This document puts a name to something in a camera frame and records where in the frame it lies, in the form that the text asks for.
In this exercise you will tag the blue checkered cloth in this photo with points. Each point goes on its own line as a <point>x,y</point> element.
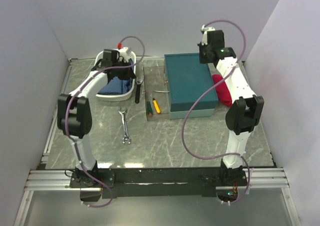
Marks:
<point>117,87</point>

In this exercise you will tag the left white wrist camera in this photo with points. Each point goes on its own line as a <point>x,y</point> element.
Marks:
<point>125,53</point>

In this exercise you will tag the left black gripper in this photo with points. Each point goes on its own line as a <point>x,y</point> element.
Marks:
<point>129,75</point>

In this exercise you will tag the yellow handled screwdriver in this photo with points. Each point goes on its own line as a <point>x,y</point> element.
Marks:
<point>156,106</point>

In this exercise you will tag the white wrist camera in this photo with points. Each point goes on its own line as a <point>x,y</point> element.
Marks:
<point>125,53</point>
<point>205,30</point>

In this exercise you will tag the green handled screwdriver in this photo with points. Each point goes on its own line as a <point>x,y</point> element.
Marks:
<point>149,108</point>

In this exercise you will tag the black adjustable wrench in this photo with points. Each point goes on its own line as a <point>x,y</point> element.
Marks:
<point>138,89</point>

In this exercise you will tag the white plastic basket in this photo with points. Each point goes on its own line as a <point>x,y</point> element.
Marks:
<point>116,98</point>

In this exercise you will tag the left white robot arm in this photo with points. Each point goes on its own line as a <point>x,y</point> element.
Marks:
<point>74,115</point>

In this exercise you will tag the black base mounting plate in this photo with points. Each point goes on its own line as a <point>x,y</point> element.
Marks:
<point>168,181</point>

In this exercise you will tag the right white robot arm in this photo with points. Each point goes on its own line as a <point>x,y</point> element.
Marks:
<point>246,109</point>

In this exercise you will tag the teal storage box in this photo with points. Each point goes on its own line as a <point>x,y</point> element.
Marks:
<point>183,76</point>

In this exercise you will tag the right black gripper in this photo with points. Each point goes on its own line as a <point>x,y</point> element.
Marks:
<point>200,47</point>

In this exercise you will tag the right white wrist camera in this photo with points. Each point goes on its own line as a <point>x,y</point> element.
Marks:
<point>205,30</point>

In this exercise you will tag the magenta cloth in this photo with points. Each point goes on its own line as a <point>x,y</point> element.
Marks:
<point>222,91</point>

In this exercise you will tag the silver open-end wrench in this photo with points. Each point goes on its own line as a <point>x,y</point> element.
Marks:
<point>126,137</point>

